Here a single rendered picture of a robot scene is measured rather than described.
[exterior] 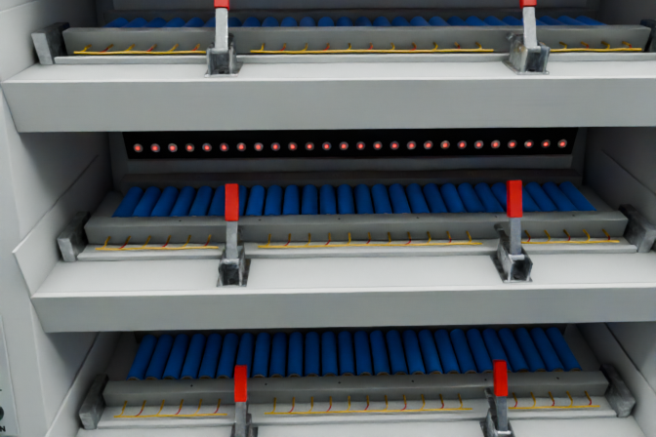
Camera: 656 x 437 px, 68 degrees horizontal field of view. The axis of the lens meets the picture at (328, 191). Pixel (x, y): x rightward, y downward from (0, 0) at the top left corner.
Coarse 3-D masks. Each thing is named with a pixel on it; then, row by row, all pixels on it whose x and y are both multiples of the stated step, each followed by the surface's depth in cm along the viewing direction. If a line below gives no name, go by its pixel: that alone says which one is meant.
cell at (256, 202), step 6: (258, 186) 57; (252, 192) 56; (258, 192) 56; (264, 192) 57; (252, 198) 55; (258, 198) 55; (264, 198) 56; (252, 204) 53; (258, 204) 54; (246, 210) 53; (252, 210) 52; (258, 210) 53
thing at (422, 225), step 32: (96, 224) 49; (128, 224) 49; (160, 224) 49; (192, 224) 49; (224, 224) 49; (256, 224) 49; (288, 224) 49; (320, 224) 50; (352, 224) 50; (384, 224) 50; (416, 224) 50; (448, 224) 50; (480, 224) 50; (544, 224) 50; (576, 224) 50; (608, 224) 50
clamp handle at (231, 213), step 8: (232, 184) 45; (232, 192) 45; (232, 200) 45; (232, 208) 45; (232, 216) 45; (232, 224) 45; (232, 232) 45; (232, 240) 45; (232, 248) 45; (232, 256) 45
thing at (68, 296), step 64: (64, 192) 50; (640, 192) 51; (64, 256) 48; (448, 256) 49; (576, 256) 49; (640, 256) 49; (64, 320) 45; (128, 320) 45; (192, 320) 46; (256, 320) 46; (320, 320) 46; (384, 320) 46; (448, 320) 46; (512, 320) 47; (576, 320) 47; (640, 320) 47
